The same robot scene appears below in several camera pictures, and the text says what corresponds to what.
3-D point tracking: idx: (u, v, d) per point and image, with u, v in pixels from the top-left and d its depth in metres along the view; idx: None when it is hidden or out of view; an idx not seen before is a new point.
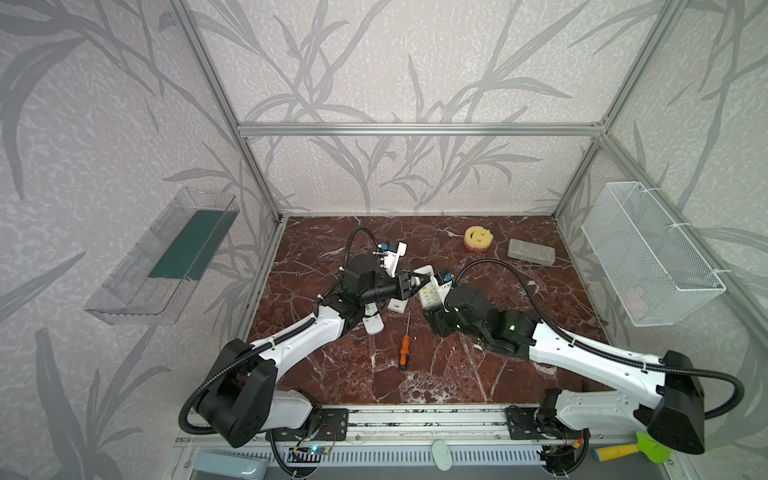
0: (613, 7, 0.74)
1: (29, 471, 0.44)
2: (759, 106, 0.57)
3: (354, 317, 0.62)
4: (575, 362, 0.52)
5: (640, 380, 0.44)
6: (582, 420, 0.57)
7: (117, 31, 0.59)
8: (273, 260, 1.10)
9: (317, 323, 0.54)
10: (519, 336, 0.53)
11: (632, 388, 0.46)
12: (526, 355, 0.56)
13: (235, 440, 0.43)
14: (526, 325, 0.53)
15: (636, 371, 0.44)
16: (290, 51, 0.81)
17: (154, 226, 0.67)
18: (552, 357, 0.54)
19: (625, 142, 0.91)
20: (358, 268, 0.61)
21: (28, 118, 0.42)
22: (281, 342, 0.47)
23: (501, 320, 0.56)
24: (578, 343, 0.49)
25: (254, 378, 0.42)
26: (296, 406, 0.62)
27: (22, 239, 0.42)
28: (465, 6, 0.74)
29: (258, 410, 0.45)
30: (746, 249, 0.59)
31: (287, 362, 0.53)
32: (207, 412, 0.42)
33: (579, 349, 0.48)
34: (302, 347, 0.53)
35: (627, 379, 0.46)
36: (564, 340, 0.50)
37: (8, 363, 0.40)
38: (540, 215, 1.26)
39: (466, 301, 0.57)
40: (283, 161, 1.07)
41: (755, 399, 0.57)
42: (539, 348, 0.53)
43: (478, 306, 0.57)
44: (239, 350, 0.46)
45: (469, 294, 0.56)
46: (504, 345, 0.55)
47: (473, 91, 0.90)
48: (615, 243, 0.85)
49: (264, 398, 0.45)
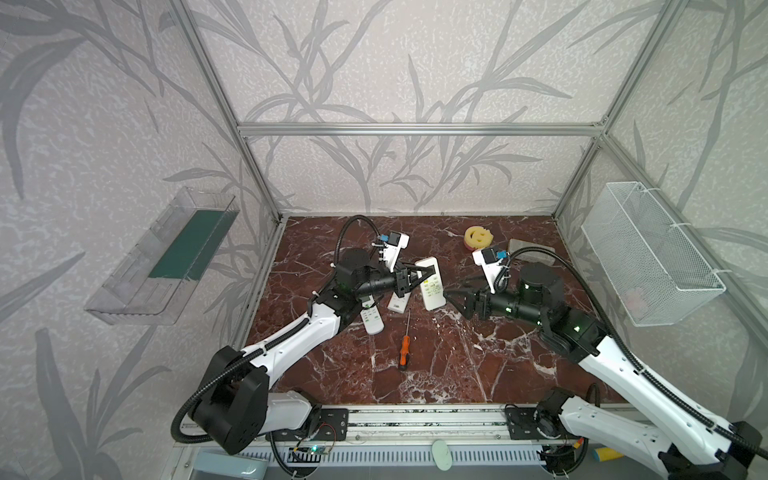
0: (613, 7, 0.74)
1: (29, 471, 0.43)
2: (760, 106, 0.57)
3: (352, 312, 0.63)
4: (631, 388, 0.47)
5: (702, 436, 0.40)
6: (585, 428, 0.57)
7: (117, 31, 0.59)
8: (273, 260, 1.10)
9: (311, 323, 0.53)
10: (583, 339, 0.48)
11: (687, 438, 0.42)
12: (577, 358, 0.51)
13: (232, 447, 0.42)
14: (592, 329, 0.50)
15: (700, 425, 0.41)
16: (290, 51, 0.81)
17: (154, 226, 0.67)
18: (607, 374, 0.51)
19: (625, 142, 0.91)
20: (351, 264, 0.58)
21: (28, 118, 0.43)
22: (273, 346, 0.46)
23: (565, 319, 0.51)
24: (646, 374, 0.45)
25: (246, 387, 0.42)
26: (296, 407, 0.62)
27: (22, 239, 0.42)
28: (465, 5, 0.74)
29: (254, 416, 0.44)
30: (746, 249, 0.59)
31: (281, 366, 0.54)
32: (203, 419, 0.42)
33: (643, 379, 0.45)
34: (296, 349, 0.51)
35: (687, 431, 0.42)
36: (631, 366, 0.46)
37: (8, 363, 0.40)
38: (540, 215, 1.26)
39: (544, 283, 0.51)
40: (283, 161, 1.07)
41: (754, 400, 0.58)
42: (600, 360, 0.48)
43: (555, 292, 0.50)
44: (229, 360, 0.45)
45: (550, 278, 0.49)
46: (561, 341, 0.51)
47: (473, 91, 0.90)
48: (615, 243, 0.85)
49: (258, 404, 0.44)
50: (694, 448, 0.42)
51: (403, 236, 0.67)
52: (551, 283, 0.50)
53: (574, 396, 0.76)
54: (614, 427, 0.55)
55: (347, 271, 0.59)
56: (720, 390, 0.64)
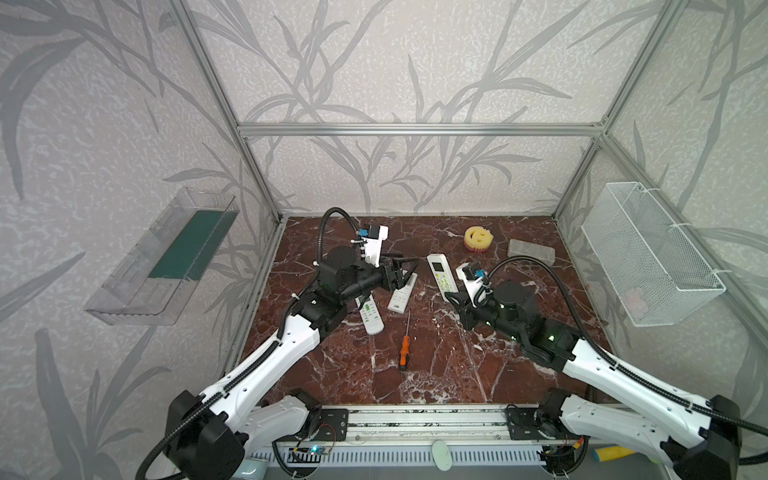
0: (613, 7, 0.74)
1: (29, 472, 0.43)
2: (760, 106, 0.57)
3: (333, 318, 0.56)
4: (613, 385, 0.50)
5: (683, 419, 0.42)
6: (584, 427, 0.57)
7: (116, 31, 0.58)
8: (273, 260, 1.10)
9: (283, 345, 0.48)
10: (559, 348, 0.52)
11: (670, 423, 0.45)
12: (558, 367, 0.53)
13: None
14: (565, 337, 0.53)
15: (679, 407, 0.43)
16: (290, 51, 0.81)
17: (154, 226, 0.67)
18: (588, 376, 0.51)
19: (625, 142, 0.91)
20: (337, 263, 0.53)
21: (28, 118, 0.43)
22: (235, 385, 0.42)
23: (540, 329, 0.55)
24: (620, 367, 0.48)
25: (204, 438, 0.39)
26: (291, 417, 0.62)
27: (22, 239, 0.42)
28: (465, 5, 0.74)
29: (229, 458, 0.43)
30: (746, 249, 0.59)
31: (249, 405, 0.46)
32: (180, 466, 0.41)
33: (620, 374, 0.47)
34: (265, 379, 0.46)
35: (667, 415, 0.44)
36: (606, 362, 0.49)
37: (8, 363, 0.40)
38: (541, 215, 1.26)
39: (518, 302, 0.55)
40: (283, 162, 1.07)
41: (754, 400, 0.58)
42: (577, 363, 0.52)
43: (528, 310, 0.55)
44: (187, 409, 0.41)
45: (521, 295, 0.53)
46: (541, 354, 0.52)
47: (473, 91, 0.90)
48: (615, 243, 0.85)
49: (227, 451, 0.42)
50: (682, 436, 0.46)
51: (381, 230, 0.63)
52: (523, 300, 0.54)
53: (574, 396, 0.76)
54: (615, 422, 0.55)
55: (333, 269, 0.53)
56: (722, 390, 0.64)
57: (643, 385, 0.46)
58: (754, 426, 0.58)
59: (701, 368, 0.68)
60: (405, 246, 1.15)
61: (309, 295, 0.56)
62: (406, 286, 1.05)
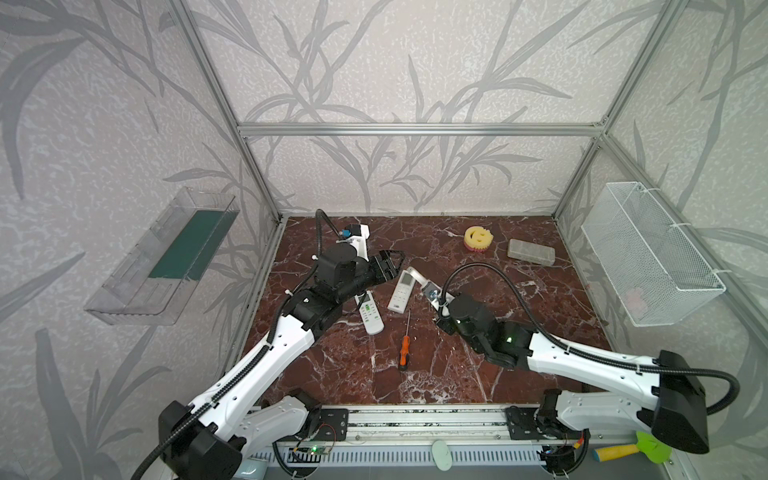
0: (613, 7, 0.74)
1: (29, 472, 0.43)
2: (760, 106, 0.57)
3: (328, 317, 0.54)
4: (570, 369, 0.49)
5: (636, 383, 0.45)
6: (582, 420, 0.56)
7: (116, 31, 0.58)
8: (273, 260, 1.10)
9: (273, 349, 0.46)
10: (517, 347, 0.55)
11: (630, 392, 0.52)
12: (524, 367, 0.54)
13: None
14: (523, 336, 0.55)
15: (631, 373, 0.45)
16: (290, 51, 0.81)
17: (154, 226, 0.67)
18: (550, 367, 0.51)
19: (625, 142, 0.91)
20: (336, 257, 0.52)
21: (28, 118, 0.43)
22: (224, 394, 0.41)
23: (499, 332, 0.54)
24: (574, 350, 0.50)
25: (195, 449, 0.38)
26: (290, 417, 0.61)
27: (22, 239, 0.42)
28: (465, 6, 0.74)
29: (223, 463, 0.42)
30: (746, 249, 0.59)
31: (241, 411, 0.43)
32: None
33: (575, 356, 0.50)
34: (257, 384, 0.45)
35: (624, 384, 0.47)
36: (560, 349, 0.51)
37: (8, 363, 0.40)
38: (541, 215, 1.26)
39: (470, 314, 0.57)
40: (283, 161, 1.07)
41: (754, 400, 0.58)
42: (537, 358, 0.54)
43: (482, 320, 0.58)
44: (177, 419, 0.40)
45: (472, 306, 0.56)
46: (504, 358, 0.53)
47: (473, 91, 0.90)
48: (615, 243, 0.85)
49: (221, 459, 0.41)
50: (642, 401, 0.50)
51: (363, 227, 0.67)
52: (475, 310, 0.56)
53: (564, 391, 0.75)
54: (599, 405, 0.56)
55: (333, 264, 0.52)
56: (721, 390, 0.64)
57: (593, 361, 0.48)
58: (754, 426, 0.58)
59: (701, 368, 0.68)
60: (405, 246, 1.15)
61: (303, 292, 0.53)
62: (406, 286, 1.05)
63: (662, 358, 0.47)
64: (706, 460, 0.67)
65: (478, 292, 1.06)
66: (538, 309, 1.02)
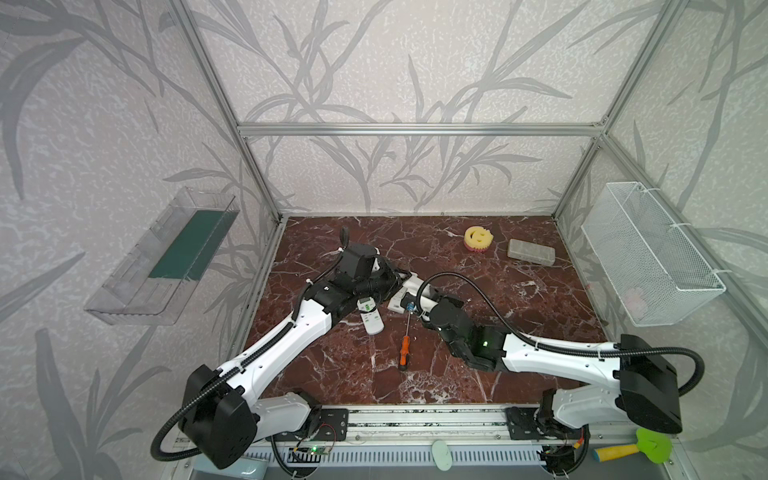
0: (613, 7, 0.74)
1: (29, 471, 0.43)
2: (759, 106, 0.57)
3: (345, 306, 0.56)
4: (540, 364, 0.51)
5: (599, 370, 0.47)
6: (572, 416, 0.63)
7: (116, 31, 0.58)
8: (273, 260, 1.10)
9: (297, 327, 0.49)
10: (492, 350, 0.58)
11: (596, 379, 0.56)
12: (503, 368, 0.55)
13: (221, 462, 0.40)
14: (497, 338, 0.57)
15: (594, 360, 0.46)
16: (290, 51, 0.81)
17: (154, 226, 0.67)
18: (524, 364, 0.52)
19: (625, 142, 0.91)
20: (359, 250, 0.57)
21: (28, 118, 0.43)
22: (251, 362, 0.43)
23: (477, 337, 0.60)
24: (542, 346, 0.52)
25: (221, 411, 0.40)
26: (295, 411, 0.62)
27: (22, 239, 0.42)
28: (465, 6, 0.74)
29: (240, 432, 0.43)
30: (746, 249, 0.59)
31: (264, 382, 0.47)
32: (191, 437, 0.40)
33: (544, 352, 0.52)
34: (279, 360, 0.48)
35: (589, 371, 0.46)
36: (530, 345, 0.53)
37: (8, 363, 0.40)
38: (541, 215, 1.26)
39: (451, 322, 0.59)
40: (283, 161, 1.07)
41: (754, 400, 0.58)
42: (510, 358, 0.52)
43: (462, 327, 0.60)
44: (203, 382, 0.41)
45: (453, 313, 0.57)
46: (483, 363, 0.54)
47: (473, 92, 0.90)
48: (615, 243, 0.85)
49: (244, 422, 0.43)
50: (606, 384, 0.53)
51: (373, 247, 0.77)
52: (456, 319, 0.58)
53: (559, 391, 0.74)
54: (586, 398, 0.56)
55: (356, 255, 0.57)
56: (722, 389, 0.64)
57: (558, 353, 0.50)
58: (754, 425, 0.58)
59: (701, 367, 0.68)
60: (405, 245, 1.15)
61: (320, 285, 0.56)
62: None
63: (622, 341, 0.49)
64: (707, 461, 0.67)
65: (479, 291, 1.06)
66: (538, 309, 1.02)
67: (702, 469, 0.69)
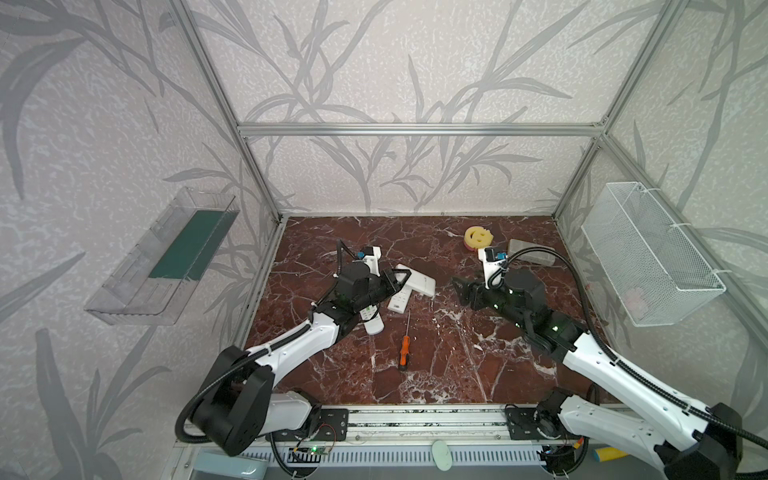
0: (614, 7, 0.74)
1: (29, 471, 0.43)
2: (760, 106, 0.57)
3: (349, 323, 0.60)
4: (609, 379, 0.50)
5: (678, 419, 0.42)
6: (584, 431, 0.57)
7: (117, 31, 0.59)
8: (273, 260, 1.10)
9: (313, 329, 0.55)
10: (560, 338, 0.52)
11: (666, 424, 0.44)
12: (559, 359, 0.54)
13: (231, 449, 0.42)
14: (569, 330, 0.53)
15: (675, 409, 0.42)
16: (290, 51, 0.81)
17: (154, 226, 0.67)
18: (589, 370, 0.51)
19: (625, 142, 0.91)
20: (353, 274, 0.62)
21: (28, 118, 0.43)
22: (277, 348, 0.48)
23: (546, 320, 0.55)
24: (621, 364, 0.48)
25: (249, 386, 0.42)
26: (295, 408, 0.62)
27: (22, 239, 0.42)
28: (465, 5, 0.74)
29: (255, 418, 0.44)
30: (746, 249, 0.59)
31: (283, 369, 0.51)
32: (207, 417, 0.43)
33: (622, 370, 0.47)
34: (298, 352, 0.53)
35: (664, 414, 0.44)
36: (607, 358, 0.49)
37: (8, 363, 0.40)
38: (541, 215, 1.26)
39: (526, 288, 0.55)
40: (283, 162, 1.07)
41: (754, 400, 0.58)
42: (578, 355, 0.52)
43: (536, 297, 0.54)
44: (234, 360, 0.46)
45: (532, 283, 0.53)
46: (542, 342, 0.55)
47: (473, 91, 0.90)
48: (615, 243, 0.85)
49: (263, 403, 0.45)
50: (673, 432, 0.44)
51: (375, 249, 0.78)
52: (533, 288, 0.54)
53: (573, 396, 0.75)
54: (613, 425, 0.55)
55: (351, 281, 0.63)
56: (721, 390, 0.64)
57: (639, 382, 0.46)
58: (754, 426, 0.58)
59: (701, 368, 0.68)
60: (405, 245, 1.15)
61: (327, 304, 0.62)
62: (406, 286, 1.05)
63: (718, 408, 0.42)
64: None
65: None
66: None
67: None
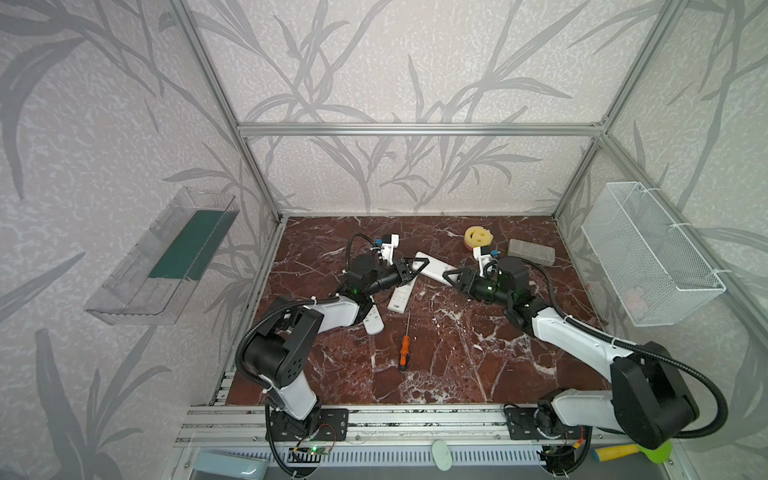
0: (613, 7, 0.74)
1: (29, 471, 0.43)
2: (760, 106, 0.57)
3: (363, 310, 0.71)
4: (561, 334, 0.58)
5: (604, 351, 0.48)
6: (574, 413, 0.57)
7: (116, 31, 0.58)
8: (273, 260, 1.10)
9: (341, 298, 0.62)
10: (530, 311, 0.63)
11: (598, 359, 0.50)
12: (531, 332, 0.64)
13: (280, 382, 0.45)
14: (539, 304, 0.63)
15: (605, 345, 0.48)
16: (290, 51, 0.81)
17: (154, 226, 0.67)
18: (547, 330, 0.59)
19: (625, 142, 0.91)
20: (361, 269, 0.67)
21: (28, 118, 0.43)
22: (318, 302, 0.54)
23: (526, 299, 0.66)
24: (569, 320, 0.56)
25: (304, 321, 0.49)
26: (304, 398, 0.64)
27: (22, 239, 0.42)
28: (465, 5, 0.74)
29: (301, 355, 0.50)
30: (746, 249, 0.59)
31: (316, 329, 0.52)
32: (256, 353, 0.48)
33: (571, 325, 0.55)
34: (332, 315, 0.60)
35: (596, 351, 0.50)
36: (559, 317, 0.58)
37: (8, 363, 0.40)
38: (541, 215, 1.26)
39: (511, 271, 0.67)
40: (282, 161, 1.07)
41: (755, 400, 0.57)
42: (541, 319, 0.61)
43: (519, 279, 0.66)
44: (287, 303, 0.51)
45: (516, 266, 0.65)
46: (516, 318, 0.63)
47: (473, 91, 0.90)
48: (615, 243, 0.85)
49: (310, 342, 0.51)
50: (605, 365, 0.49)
51: (393, 237, 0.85)
52: (517, 270, 0.65)
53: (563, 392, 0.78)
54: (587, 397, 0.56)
55: (359, 274, 0.68)
56: (721, 390, 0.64)
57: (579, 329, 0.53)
58: (755, 426, 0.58)
59: (701, 368, 0.68)
60: (405, 246, 1.15)
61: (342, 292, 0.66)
62: (406, 286, 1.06)
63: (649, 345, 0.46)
64: (707, 461, 0.67)
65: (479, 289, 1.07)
66: None
67: (702, 469, 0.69)
